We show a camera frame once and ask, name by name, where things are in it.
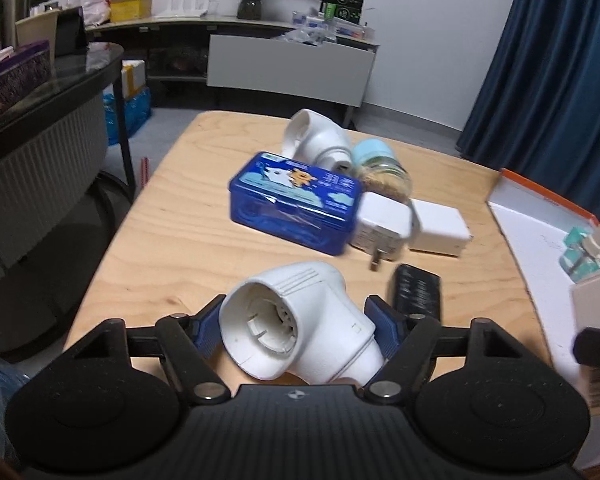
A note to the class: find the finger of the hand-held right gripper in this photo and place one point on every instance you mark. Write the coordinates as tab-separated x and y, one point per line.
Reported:
597	350

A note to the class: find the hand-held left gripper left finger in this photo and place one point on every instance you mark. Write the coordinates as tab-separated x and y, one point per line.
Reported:
207	330

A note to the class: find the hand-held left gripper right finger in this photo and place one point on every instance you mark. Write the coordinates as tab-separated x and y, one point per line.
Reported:
380	320

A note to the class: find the black charger with prongs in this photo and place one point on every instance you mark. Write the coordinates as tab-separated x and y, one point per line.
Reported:
415	290

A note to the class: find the white ribbed pipe elbow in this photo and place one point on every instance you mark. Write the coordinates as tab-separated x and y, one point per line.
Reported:
320	310

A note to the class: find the white charger with prongs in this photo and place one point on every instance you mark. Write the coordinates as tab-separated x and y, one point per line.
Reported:
382	220

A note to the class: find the white square power adapter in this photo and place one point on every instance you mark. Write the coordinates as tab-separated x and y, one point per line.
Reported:
437	227

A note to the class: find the orange cardboard box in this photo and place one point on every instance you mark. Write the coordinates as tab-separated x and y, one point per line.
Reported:
530	240

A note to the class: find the blue cartoon tin box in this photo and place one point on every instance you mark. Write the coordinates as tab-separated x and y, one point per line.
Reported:
290	195

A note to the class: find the white smooth pipe elbow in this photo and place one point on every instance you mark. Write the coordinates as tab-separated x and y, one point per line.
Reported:
320	135

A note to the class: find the small white box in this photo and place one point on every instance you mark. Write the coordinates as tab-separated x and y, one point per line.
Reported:
597	305

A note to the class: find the white teal product box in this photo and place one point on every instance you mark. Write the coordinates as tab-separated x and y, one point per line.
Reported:
575	257

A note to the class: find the glass jar light blue lid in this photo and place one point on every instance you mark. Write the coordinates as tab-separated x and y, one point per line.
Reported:
375	157

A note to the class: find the red stick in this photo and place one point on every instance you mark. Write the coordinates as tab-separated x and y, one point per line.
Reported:
144	170

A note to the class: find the blue plastic bag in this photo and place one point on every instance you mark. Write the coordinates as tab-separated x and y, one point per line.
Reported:
135	110

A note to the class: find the white cardboard box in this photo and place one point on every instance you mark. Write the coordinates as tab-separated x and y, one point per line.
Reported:
134	77

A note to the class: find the grey tv cabinet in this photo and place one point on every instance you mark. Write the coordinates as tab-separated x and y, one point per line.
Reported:
290	67

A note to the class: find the blue curtain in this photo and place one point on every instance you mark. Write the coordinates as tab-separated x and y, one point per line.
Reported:
545	75

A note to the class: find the pile of small packets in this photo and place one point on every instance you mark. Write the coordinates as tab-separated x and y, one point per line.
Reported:
325	30

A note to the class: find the black green box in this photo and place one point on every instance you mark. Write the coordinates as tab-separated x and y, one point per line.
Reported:
342	7

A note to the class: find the purple patterned box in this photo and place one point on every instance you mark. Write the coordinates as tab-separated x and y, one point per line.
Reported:
10	80

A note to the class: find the white router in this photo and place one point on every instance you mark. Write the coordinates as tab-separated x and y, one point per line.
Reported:
180	7

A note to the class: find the black stand device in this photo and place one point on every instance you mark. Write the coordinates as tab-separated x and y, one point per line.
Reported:
70	30

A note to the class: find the yellow box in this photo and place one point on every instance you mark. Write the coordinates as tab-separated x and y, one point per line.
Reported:
130	9

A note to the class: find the white red plastic bag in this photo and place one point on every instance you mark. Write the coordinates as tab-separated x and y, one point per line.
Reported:
92	2

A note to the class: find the steel tumbler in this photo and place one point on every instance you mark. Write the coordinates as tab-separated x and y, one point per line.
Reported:
16	15

